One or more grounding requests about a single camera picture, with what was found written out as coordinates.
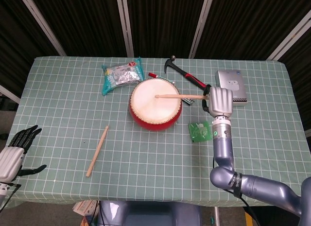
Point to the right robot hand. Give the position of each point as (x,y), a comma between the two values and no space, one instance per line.
(221,100)

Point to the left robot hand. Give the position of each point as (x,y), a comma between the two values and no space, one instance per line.
(9,160)

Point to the wooden drumstick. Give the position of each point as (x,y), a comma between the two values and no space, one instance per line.
(97,151)
(181,96)

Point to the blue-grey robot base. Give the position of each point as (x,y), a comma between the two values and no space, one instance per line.
(150,213)

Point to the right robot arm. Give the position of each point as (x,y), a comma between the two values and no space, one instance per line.
(243,172)

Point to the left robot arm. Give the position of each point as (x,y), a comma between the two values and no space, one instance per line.
(3,194)

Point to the red drum with white skin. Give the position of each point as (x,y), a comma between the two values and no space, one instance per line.
(155,103)

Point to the green grid cutting mat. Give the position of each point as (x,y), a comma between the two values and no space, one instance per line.
(155,148)

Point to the silver earbuds box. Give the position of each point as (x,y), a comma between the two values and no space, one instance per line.
(233,83)

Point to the small metal binder clip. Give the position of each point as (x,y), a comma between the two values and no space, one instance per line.
(189,101)

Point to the green sachet packet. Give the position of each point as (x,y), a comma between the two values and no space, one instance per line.
(200,132)

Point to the black and red claw hammer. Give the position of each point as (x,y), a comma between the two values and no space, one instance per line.
(184,73)

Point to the cardboard box with print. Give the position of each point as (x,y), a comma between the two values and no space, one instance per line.
(85,207)

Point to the teal snack package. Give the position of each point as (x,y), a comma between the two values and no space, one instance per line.
(121,75)

